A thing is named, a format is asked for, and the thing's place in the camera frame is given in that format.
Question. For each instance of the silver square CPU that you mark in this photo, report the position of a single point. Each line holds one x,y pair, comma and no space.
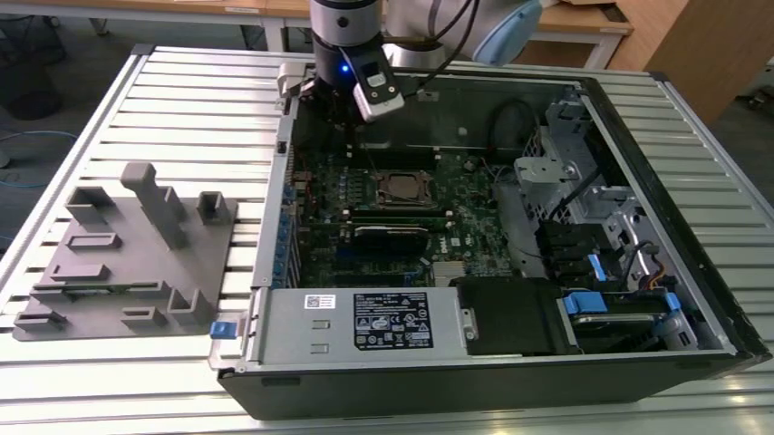
401,183

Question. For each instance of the black graphics card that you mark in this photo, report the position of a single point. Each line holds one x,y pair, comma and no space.
389,240

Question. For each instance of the green motherboard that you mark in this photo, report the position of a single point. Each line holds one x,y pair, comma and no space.
477,226

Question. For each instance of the silver finned heat sink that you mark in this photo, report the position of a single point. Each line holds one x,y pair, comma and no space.
449,268

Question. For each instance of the black office chair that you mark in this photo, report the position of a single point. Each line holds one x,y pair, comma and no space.
29,68

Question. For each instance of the grey plastic parts rack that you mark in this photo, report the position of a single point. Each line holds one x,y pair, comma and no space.
151,272

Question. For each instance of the black plastic connector block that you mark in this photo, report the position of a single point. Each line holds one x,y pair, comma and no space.
571,247

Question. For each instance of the silver power supply unit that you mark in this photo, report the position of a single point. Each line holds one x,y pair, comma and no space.
289,326

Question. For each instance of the wooden cabinet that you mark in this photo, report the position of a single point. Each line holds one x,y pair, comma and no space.
695,45

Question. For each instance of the blue case release latch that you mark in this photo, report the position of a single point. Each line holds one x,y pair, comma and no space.
223,331

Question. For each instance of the green RAM stick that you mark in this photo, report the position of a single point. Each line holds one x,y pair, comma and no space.
103,290

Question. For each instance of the blue plastic tab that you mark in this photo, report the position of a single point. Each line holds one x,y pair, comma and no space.
670,302
595,266

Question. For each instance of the silver hard disk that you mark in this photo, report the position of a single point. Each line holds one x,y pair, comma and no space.
614,321

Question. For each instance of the black and grey PC case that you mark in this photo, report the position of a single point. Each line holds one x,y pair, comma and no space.
483,389

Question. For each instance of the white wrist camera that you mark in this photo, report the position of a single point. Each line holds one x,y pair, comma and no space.
377,90

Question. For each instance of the wooden desk white frame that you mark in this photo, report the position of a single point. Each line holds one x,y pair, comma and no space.
151,5
595,27

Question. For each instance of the silver metal drive bracket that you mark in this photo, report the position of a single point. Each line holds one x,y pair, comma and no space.
544,174

